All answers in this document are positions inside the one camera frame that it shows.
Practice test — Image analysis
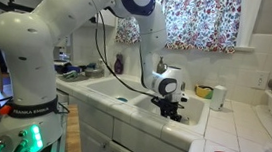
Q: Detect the small white bottle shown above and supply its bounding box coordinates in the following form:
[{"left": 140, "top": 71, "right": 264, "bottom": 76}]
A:
[{"left": 95, "top": 57, "right": 107, "bottom": 71}]

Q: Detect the purple dish soap bottle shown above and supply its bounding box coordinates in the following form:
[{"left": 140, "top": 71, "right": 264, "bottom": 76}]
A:
[{"left": 113, "top": 52, "right": 126, "bottom": 76}]

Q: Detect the grey dish tray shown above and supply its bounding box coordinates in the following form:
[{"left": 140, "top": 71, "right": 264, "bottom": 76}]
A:
[{"left": 57, "top": 69, "right": 90, "bottom": 84}]

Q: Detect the narrow floral window curtain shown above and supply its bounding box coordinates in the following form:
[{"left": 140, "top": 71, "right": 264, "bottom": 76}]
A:
[{"left": 114, "top": 15, "right": 147, "bottom": 47}]

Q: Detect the white sink base cabinet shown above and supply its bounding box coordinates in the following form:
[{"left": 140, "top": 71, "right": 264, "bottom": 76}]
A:
[{"left": 62, "top": 94, "right": 194, "bottom": 152}]

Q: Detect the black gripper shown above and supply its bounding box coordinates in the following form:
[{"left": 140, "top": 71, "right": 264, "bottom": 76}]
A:
[{"left": 157, "top": 97, "right": 185, "bottom": 124}]

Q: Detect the white window frame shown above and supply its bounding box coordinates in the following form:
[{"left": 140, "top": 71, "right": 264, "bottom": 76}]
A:
[{"left": 235, "top": 0, "right": 263, "bottom": 53}]

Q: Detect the dark blue container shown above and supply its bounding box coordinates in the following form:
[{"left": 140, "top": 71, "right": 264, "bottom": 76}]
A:
[{"left": 54, "top": 60, "right": 83, "bottom": 77}]

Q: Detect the white coffee maker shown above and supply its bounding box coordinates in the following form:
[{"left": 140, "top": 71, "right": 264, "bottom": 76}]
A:
[{"left": 56, "top": 37, "right": 71, "bottom": 63}]

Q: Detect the grey robot mounting stand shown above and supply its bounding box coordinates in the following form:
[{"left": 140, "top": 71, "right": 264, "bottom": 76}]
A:
[{"left": 49, "top": 109, "right": 70, "bottom": 152}]

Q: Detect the teal round object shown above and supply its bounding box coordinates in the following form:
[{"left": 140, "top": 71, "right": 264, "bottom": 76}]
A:
[{"left": 116, "top": 96, "right": 129, "bottom": 103}]

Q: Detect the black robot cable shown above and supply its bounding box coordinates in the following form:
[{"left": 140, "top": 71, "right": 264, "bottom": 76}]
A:
[{"left": 88, "top": 11, "right": 166, "bottom": 100}]

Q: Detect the white upper cabinet door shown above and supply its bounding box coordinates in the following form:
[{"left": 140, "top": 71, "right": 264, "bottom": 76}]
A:
[{"left": 98, "top": 8, "right": 119, "bottom": 30}]

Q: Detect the orange cable clip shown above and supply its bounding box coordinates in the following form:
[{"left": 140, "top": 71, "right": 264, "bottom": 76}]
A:
[{"left": 0, "top": 104, "right": 13, "bottom": 117}]

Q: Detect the wooden board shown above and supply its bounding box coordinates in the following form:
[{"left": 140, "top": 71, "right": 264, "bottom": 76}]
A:
[{"left": 62, "top": 104, "right": 89, "bottom": 152}]

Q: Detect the brushed metal sink faucet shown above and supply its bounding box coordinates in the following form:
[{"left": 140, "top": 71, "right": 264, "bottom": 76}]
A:
[{"left": 155, "top": 56, "right": 171, "bottom": 76}]

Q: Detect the grey metal bowl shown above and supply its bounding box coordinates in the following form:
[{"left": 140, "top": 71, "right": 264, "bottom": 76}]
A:
[{"left": 84, "top": 65, "right": 106, "bottom": 81}]

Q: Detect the white wall outlet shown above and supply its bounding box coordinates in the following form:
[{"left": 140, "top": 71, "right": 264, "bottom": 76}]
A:
[{"left": 250, "top": 69, "right": 271, "bottom": 91}]

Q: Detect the wide floral window curtain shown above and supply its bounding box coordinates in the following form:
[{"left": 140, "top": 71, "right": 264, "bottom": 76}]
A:
[{"left": 150, "top": 0, "right": 243, "bottom": 57}]

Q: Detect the yellow sponge holder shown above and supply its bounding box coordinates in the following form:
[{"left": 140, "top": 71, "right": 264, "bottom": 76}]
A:
[{"left": 193, "top": 84, "right": 215, "bottom": 101}]

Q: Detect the white double basin sink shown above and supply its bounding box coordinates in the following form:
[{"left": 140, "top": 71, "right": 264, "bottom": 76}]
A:
[{"left": 79, "top": 72, "right": 213, "bottom": 136}]

